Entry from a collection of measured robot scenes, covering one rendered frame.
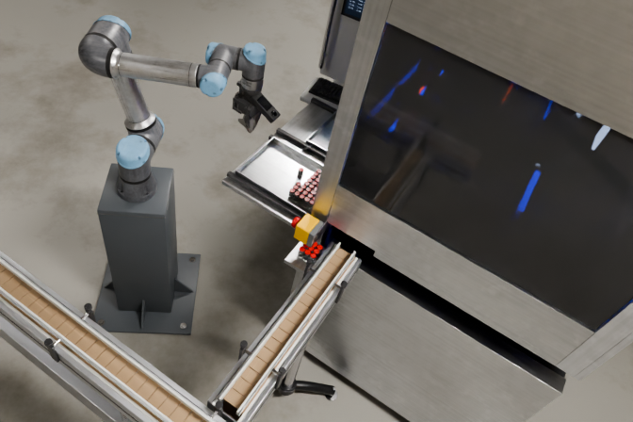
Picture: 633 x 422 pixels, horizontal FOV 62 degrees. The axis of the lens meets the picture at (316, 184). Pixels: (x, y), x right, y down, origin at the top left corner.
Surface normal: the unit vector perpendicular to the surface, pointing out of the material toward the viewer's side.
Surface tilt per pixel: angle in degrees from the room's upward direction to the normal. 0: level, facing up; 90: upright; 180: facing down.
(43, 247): 0
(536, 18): 90
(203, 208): 0
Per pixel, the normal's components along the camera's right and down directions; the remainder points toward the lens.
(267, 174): 0.17, -0.66
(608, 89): -0.52, 0.57
